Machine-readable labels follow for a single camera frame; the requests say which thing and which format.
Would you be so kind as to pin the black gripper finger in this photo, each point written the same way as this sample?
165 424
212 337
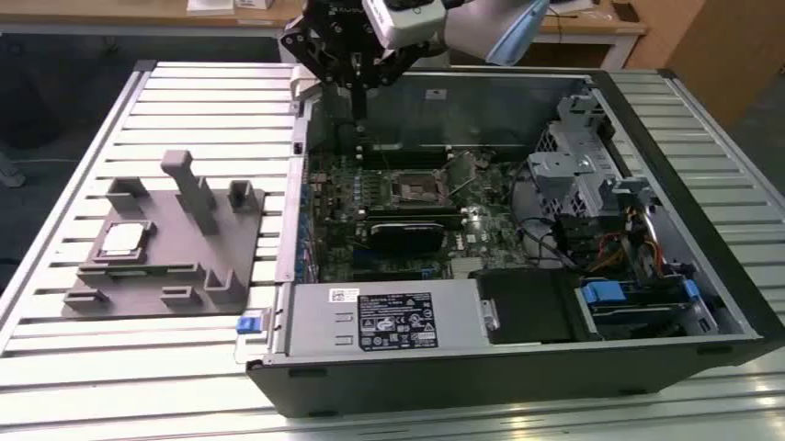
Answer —
332 108
360 101

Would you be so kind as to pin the silver square CPU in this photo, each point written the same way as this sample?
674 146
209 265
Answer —
125 239

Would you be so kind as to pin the CPU socket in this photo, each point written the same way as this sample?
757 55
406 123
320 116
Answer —
419 188

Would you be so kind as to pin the grey case latch block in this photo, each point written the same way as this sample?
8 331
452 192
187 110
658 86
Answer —
300 89

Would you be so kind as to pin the thin metal locking lever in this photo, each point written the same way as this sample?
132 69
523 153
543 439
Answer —
467 180
384 163

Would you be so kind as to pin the white box on desk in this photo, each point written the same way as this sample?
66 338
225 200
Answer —
211 4

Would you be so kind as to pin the black graphics card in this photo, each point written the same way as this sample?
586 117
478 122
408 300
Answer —
404 236

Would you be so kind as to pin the grey parts rack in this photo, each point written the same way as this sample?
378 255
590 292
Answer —
232 248

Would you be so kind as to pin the metal drive cage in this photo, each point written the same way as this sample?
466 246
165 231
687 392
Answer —
558 170

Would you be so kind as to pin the wooden desk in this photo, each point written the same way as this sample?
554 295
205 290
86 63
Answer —
123 16

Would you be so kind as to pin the green motherboard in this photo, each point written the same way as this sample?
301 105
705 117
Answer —
490 239

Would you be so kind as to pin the small silver heatsink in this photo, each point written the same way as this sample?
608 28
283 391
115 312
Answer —
467 267

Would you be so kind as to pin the grey power supply with label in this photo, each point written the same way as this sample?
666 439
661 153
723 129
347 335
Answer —
319 321

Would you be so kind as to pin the green RAM stick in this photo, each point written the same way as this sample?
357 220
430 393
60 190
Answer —
131 274

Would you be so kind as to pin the blue case latch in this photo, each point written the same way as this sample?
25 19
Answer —
247 324

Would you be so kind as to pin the black plastic shroud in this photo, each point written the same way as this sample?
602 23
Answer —
527 308

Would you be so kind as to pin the grey chair base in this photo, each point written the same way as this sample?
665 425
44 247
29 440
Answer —
10 172

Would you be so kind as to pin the hard disk in blue carrier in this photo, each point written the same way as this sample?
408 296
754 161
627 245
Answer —
598 294

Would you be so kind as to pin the wooden cabinet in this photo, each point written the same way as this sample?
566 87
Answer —
723 46

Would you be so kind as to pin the black open PC case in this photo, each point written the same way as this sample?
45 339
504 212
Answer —
428 386

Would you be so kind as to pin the blue plastic drive tab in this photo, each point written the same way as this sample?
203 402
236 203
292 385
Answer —
689 290

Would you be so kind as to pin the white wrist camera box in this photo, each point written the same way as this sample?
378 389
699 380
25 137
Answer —
411 25

